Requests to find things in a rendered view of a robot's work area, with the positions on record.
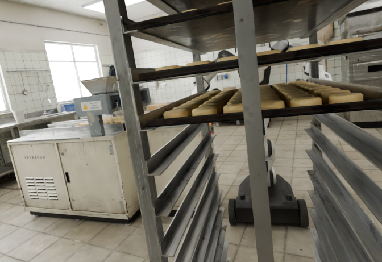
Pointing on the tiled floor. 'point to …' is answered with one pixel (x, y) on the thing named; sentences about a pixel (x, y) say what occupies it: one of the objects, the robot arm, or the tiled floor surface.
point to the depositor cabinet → (77, 177)
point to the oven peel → (325, 33)
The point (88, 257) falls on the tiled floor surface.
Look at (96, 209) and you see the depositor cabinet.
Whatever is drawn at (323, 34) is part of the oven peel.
